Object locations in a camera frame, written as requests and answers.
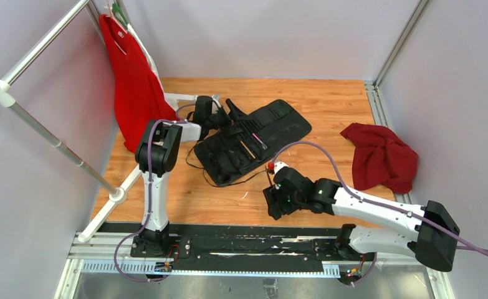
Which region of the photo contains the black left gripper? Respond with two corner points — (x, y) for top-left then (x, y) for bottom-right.
(207, 100), (251, 139)

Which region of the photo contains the gold handled makeup brush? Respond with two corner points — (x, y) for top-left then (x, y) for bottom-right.
(240, 141), (256, 159)

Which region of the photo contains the black leather brush roll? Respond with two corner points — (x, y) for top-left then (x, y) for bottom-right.
(194, 99), (312, 187)

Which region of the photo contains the pink handled brow brush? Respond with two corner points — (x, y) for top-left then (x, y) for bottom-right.
(252, 133), (268, 150)

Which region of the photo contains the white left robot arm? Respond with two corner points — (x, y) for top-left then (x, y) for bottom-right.
(135, 96), (231, 257)

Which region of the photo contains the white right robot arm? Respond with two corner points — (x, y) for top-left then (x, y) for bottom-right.
(263, 162), (460, 272)

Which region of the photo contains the dark red cloth pile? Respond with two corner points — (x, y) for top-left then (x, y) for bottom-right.
(340, 123), (419, 194)

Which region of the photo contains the red shirt on hanger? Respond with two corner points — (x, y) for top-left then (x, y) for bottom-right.
(98, 14), (178, 153)

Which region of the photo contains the green clothes hanger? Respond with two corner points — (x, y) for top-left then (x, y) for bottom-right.
(112, 1), (128, 28)

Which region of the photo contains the white garment rack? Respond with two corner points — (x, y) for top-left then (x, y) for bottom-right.
(0, 0), (200, 244)

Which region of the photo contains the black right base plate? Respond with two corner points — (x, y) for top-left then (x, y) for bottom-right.
(311, 239), (363, 262)

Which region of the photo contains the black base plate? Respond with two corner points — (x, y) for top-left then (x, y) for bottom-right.
(311, 239), (363, 262)
(130, 235), (193, 259)

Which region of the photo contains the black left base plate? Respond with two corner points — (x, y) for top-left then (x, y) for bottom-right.
(130, 235), (193, 259)

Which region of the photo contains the aluminium right rail frame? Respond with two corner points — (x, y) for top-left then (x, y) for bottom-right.
(363, 0), (433, 238)

